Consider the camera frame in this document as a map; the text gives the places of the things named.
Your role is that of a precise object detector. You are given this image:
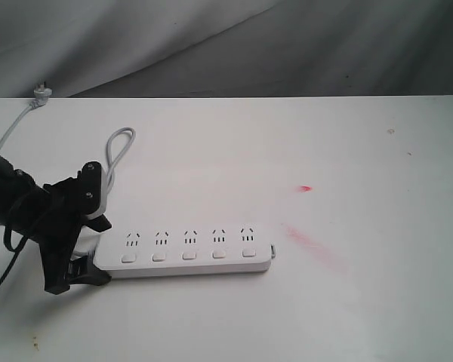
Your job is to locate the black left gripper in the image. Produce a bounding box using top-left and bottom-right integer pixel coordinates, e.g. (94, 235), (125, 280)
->
(38, 177), (112, 295)

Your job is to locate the white five-socket power strip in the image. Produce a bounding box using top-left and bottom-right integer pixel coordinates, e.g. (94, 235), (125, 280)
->
(94, 223), (276, 279)

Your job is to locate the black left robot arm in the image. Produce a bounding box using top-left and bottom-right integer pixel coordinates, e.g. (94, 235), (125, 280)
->
(0, 156), (112, 295)

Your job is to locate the grey backdrop cloth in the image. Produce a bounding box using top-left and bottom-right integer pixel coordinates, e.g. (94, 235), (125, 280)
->
(0, 1), (453, 97)

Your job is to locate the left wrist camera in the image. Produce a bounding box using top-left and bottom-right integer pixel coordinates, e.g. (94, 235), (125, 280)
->
(77, 161), (107, 219)

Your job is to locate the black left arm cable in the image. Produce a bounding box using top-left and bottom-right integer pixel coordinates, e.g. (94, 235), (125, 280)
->
(0, 188), (52, 302)

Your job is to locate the grey power cord with plug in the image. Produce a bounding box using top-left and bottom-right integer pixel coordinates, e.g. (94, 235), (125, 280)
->
(0, 100), (137, 227)

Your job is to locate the white wall plug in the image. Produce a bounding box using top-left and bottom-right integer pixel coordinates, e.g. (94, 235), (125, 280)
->
(29, 81), (53, 109)

